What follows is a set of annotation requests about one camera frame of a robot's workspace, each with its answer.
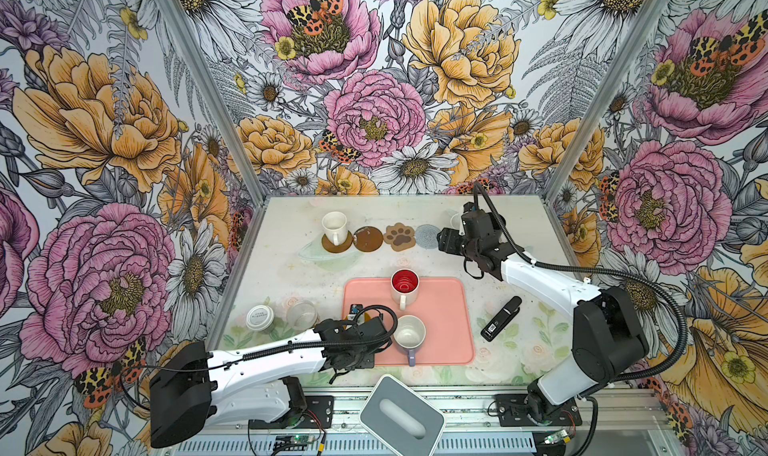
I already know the grey woven round coaster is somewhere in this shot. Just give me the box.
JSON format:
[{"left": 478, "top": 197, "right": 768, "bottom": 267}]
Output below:
[{"left": 414, "top": 224, "right": 440, "bottom": 250}]

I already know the paw shaped cork coaster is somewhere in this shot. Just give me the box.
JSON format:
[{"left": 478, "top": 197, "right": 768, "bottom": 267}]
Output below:
[{"left": 383, "top": 223, "right": 416, "bottom": 252}]

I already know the dark brown round coaster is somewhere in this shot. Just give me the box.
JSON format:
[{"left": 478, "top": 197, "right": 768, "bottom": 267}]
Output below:
[{"left": 321, "top": 232, "right": 354, "bottom": 254}]

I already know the glossy brown round coaster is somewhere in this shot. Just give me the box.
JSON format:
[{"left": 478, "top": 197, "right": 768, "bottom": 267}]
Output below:
[{"left": 353, "top": 226, "right": 383, "bottom": 253}]

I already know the white mug off tray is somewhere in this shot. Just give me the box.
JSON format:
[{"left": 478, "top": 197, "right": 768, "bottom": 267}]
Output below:
[{"left": 321, "top": 211, "right": 348, "bottom": 246}]

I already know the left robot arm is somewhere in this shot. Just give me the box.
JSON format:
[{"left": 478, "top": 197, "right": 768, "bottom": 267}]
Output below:
[{"left": 149, "top": 305, "right": 398, "bottom": 449}]

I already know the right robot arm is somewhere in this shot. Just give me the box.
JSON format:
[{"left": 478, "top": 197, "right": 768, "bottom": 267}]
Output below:
[{"left": 437, "top": 183, "right": 689, "bottom": 424}]

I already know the glass jar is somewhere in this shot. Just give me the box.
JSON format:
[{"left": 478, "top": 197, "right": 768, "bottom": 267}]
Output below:
[{"left": 286, "top": 302, "right": 318, "bottom": 332}]

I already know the pink tray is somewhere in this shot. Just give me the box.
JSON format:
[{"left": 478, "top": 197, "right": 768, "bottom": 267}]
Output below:
[{"left": 342, "top": 277, "right": 475, "bottom": 366}]

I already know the red inside white mug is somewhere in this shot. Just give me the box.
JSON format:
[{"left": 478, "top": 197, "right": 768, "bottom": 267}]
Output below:
[{"left": 390, "top": 269, "right": 420, "bottom": 311}]

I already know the jar lid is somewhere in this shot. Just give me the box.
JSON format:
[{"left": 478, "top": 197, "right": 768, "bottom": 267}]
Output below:
[{"left": 245, "top": 304, "right": 275, "bottom": 333}]

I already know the grey white box device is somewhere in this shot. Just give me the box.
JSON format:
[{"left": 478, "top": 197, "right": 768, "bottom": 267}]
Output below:
[{"left": 359, "top": 374, "right": 446, "bottom": 456}]

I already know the green circuit board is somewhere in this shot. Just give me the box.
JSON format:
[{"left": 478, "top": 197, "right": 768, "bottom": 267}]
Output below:
[{"left": 272, "top": 435, "right": 314, "bottom": 455}]

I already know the right small circuit board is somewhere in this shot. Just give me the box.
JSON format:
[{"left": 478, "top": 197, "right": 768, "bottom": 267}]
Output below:
[{"left": 542, "top": 429, "right": 571, "bottom": 445}]

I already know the purple handled white mug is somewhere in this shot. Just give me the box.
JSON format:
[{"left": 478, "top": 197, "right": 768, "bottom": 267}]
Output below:
[{"left": 393, "top": 315, "right": 427, "bottom": 367}]

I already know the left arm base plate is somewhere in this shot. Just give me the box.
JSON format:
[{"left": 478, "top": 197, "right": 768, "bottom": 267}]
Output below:
[{"left": 248, "top": 395, "right": 335, "bottom": 430}]

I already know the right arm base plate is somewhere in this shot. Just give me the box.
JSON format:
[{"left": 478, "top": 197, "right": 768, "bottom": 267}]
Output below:
[{"left": 488, "top": 393, "right": 583, "bottom": 427}]

